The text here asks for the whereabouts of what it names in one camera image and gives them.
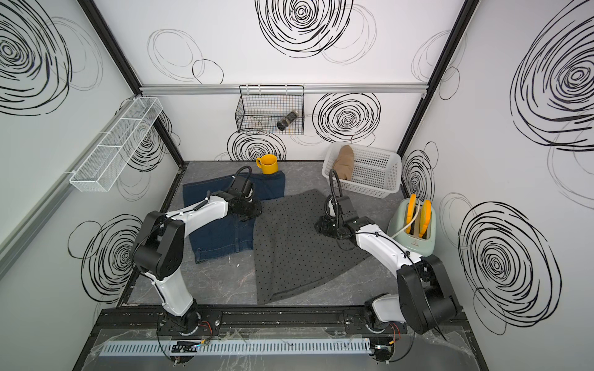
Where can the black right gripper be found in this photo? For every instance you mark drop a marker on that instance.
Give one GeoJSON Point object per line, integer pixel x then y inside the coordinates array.
{"type": "Point", "coordinates": [322, 227]}

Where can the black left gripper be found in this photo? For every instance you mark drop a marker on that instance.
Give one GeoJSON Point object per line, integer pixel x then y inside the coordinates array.
{"type": "Point", "coordinates": [257, 210]}

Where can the tan brown skirt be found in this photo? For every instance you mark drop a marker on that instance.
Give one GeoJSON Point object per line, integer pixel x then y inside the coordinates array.
{"type": "Point", "coordinates": [344, 163]}

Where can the white plastic basket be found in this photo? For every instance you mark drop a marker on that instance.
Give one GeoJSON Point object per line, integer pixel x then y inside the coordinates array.
{"type": "Point", "coordinates": [377, 172]}

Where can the grey polka dot skirt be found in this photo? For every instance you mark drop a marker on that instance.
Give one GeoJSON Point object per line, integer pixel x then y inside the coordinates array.
{"type": "Point", "coordinates": [291, 257]}

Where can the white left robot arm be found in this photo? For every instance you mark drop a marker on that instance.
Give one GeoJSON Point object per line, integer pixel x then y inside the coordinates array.
{"type": "Point", "coordinates": [158, 249]}

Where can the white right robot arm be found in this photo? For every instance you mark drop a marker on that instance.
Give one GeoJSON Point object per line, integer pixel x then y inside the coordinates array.
{"type": "Point", "coordinates": [425, 297]}

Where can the dark blue skirt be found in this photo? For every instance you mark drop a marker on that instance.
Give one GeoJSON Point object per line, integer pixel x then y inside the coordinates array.
{"type": "Point", "coordinates": [229, 235]}

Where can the yellow mug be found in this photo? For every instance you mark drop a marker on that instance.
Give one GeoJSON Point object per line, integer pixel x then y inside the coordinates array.
{"type": "Point", "coordinates": [268, 164]}

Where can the yellow toast slice left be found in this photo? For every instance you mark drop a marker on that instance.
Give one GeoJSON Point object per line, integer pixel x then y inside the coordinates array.
{"type": "Point", "coordinates": [411, 211]}

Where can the yellow toast slice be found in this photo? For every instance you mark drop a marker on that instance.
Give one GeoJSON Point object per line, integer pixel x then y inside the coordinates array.
{"type": "Point", "coordinates": [411, 211]}
{"type": "Point", "coordinates": [425, 218]}

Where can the mint green toaster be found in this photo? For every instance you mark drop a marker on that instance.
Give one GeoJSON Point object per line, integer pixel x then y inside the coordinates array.
{"type": "Point", "coordinates": [409, 238]}

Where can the dark cylindrical bottle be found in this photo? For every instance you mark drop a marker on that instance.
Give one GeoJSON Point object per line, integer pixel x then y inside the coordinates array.
{"type": "Point", "coordinates": [284, 122]}

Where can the yellow toast slice right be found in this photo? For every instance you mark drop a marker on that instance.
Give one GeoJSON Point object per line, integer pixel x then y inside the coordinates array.
{"type": "Point", "coordinates": [425, 218]}

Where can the black wire wall basket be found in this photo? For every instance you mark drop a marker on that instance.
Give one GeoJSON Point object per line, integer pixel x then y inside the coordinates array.
{"type": "Point", "coordinates": [261, 106]}

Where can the white slotted cable duct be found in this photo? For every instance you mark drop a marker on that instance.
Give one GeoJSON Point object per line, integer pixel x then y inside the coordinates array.
{"type": "Point", "coordinates": [236, 347]}

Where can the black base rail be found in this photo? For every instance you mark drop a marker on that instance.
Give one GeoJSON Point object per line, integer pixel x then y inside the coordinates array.
{"type": "Point", "coordinates": [215, 320]}

